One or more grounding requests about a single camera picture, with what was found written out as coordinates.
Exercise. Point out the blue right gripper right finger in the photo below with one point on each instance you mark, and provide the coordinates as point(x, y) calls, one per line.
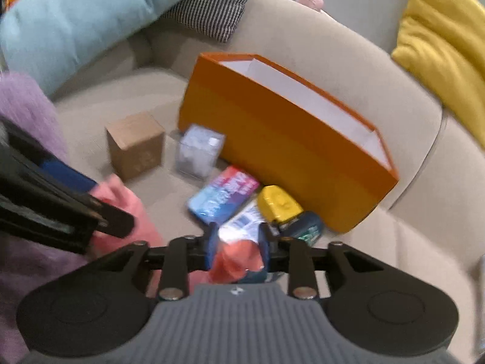
point(259, 276)

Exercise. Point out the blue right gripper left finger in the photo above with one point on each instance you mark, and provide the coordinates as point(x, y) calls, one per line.
point(211, 243)

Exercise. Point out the white printed packet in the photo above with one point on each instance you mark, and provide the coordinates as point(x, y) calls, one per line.
point(244, 226)

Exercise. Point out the orange cardboard box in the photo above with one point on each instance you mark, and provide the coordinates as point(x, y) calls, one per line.
point(287, 132)

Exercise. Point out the brown cardboard cube box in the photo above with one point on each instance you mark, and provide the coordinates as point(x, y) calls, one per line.
point(136, 145)

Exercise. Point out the blue purple card box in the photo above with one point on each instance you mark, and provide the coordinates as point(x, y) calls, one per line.
point(218, 201)

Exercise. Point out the yellow round tape measure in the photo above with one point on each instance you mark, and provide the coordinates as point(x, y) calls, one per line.
point(276, 205)

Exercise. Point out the purple fuzzy sleeve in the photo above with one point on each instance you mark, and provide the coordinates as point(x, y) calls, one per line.
point(26, 265)

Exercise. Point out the beige fabric sofa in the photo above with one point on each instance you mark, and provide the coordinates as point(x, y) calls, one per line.
point(431, 225)

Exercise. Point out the light blue cushion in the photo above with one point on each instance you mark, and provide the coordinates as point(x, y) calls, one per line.
point(50, 40)

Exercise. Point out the houndstooth black white cushion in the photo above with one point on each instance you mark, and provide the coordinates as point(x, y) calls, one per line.
point(217, 19)

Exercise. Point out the pink round object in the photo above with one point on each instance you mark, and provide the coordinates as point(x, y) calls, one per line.
point(316, 5)

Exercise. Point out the yellow cushion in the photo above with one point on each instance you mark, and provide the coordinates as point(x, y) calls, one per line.
point(441, 44)

